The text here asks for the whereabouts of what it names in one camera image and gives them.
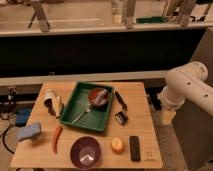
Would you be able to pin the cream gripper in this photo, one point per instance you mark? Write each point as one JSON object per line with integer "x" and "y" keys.
{"x": 167, "y": 116}

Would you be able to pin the silver fork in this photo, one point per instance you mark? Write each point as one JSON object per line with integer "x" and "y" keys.
{"x": 87, "y": 110}

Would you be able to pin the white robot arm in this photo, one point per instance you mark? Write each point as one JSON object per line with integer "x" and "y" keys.
{"x": 185, "y": 82}

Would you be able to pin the red bowl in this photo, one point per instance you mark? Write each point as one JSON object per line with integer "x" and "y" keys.
{"x": 98, "y": 97}

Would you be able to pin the purple bowl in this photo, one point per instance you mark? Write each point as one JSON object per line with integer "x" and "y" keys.
{"x": 85, "y": 153}

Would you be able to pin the black remote control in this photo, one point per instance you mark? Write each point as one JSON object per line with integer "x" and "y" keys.
{"x": 134, "y": 148}

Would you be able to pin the orange fruit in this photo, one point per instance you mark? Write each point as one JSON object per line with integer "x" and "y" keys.
{"x": 117, "y": 145}

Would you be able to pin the green plastic tray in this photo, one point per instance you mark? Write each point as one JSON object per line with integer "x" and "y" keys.
{"x": 96, "y": 119}

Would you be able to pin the white cup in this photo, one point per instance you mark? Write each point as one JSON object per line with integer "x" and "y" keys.
{"x": 49, "y": 94}

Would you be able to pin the blue sponge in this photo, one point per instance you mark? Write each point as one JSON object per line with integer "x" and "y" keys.
{"x": 29, "y": 132}

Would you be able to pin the blue box on floor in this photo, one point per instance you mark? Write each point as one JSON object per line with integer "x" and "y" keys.
{"x": 22, "y": 116}

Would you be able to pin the black handled tool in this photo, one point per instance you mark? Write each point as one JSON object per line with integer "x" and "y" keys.
{"x": 121, "y": 101}

